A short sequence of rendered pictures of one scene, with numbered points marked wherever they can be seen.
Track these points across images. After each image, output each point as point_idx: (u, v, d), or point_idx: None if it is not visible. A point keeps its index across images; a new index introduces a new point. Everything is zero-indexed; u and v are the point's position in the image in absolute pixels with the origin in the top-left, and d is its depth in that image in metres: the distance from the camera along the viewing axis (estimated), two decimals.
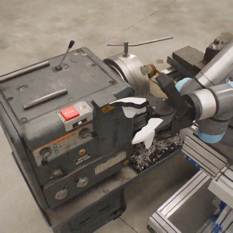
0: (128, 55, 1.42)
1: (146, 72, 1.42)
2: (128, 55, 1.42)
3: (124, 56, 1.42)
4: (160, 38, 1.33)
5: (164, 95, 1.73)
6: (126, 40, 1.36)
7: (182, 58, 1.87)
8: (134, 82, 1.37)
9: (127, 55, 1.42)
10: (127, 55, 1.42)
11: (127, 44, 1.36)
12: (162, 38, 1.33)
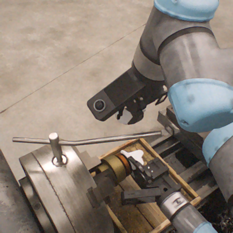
0: (65, 157, 0.65)
1: (105, 195, 0.65)
2: (63, 159, 0.65)
3: (55, 160, 0.65)
4: (131, 134, 0.56)
5: None
6: (53, 134, 0.59)
7: None
8: (73, 227, 0.60)
9: (63, 159, 0.65)
10: (62, 158, 0.65)
11: (57, 142, 0.59)
12: (136, 134, 0.56)
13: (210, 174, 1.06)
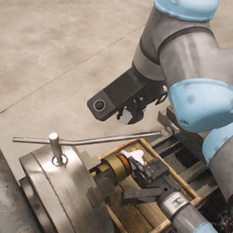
0: (65, 157, 0.65)
1: (105, 195, 0.65)
2: (63, 159, 0.65)
3: (55, 160, 0.65)
4: (131, 134, 0.56)
5: None
6: (53, 134, 0.59)
7: None
8: (73, 227, 0.60)
9: (63, 159, 0.65)
10: (62, 158, 0.65)
11: (57, 142, 0.59)
12: (136, 134, 0.56)
13: (210, 174, 1.06)
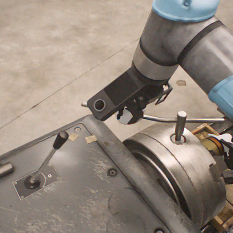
0: (174, 141, 0.67)
1: (220, 172, 0.68)
2: (174, 140, 0.68)
3: (182, 139, 0.68)
4: None
5: None
6: (182, 114, 0.62)
7: None
8: (199, 201, 0.63)
9: (174, 140, 0.68)
10: (175, 140, 0.67)
11: (177, 116, 0.64)
12: None
13: None
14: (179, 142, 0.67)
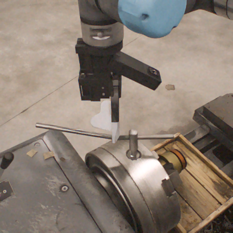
0: (129, 157, 0.70)
1: (174, 186, 0.71)
2: (129, 155, 0.70)
3: (137, 154, 0.71)
4: (61, 128, 0.64)
5: (196, 191, 1.01)
6: (133, 132, 0.65)
7: (221, 118, 1.16)
8: (150, 215, 0.65)
9: (130, 156, 0.70)
10: (131, 155, 0.70)
11: (129, 133, 0.66)
12: (57, 129, 0.64)
13: None
14: (134, 157, 0.70)
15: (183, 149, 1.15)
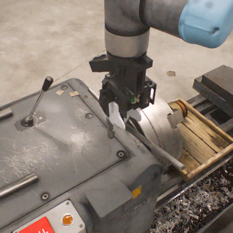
0: None
1: (177, 122, 0.86)
2: None
3: None
4: (160, 148, 0.52)
5: (195, 143, 1.16)
6: None
7: (218, 83, 1.31)
8: (158, 141, 0.80)
9: None
10: (113, 129, 0.69)
11: None
12: (165, 152, 0.51)
13: None
14: None
15: None
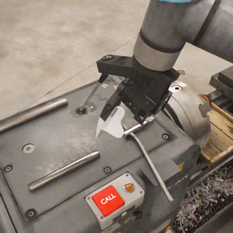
0: (174, 89, 0.97)
1: (206, 112, 0.98)
2: (174, 88, 0.97)
3: (179, 88, 0.98)
4: (158, 180, 0.68)
5: (215, 133, 1.29)
6: (123, 134, 0.78)
7: None
8: (191, 128, 0.93)
9: (174, 89, 0.97)
10: (147, 122, 0.81)
11: (129, 136, 0.79)
12: (161, 182, 0.67)
13: None
14: (177, 90, 0.97)
15: None
